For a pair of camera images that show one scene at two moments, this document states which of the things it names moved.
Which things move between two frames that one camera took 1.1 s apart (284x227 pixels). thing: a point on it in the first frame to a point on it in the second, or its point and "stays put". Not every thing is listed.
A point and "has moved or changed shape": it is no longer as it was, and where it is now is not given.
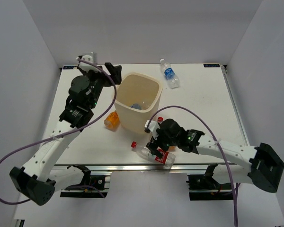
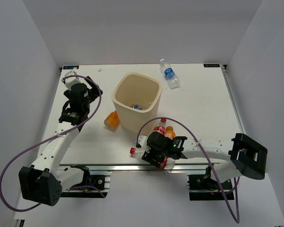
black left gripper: [114, 72] to [93, 92]
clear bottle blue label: [173, 79] stays put
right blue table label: [211, 65] stays put
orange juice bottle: [112, 120] stays put
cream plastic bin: [138, 99] stays put
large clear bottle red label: [167, 159] has moved or changed shape
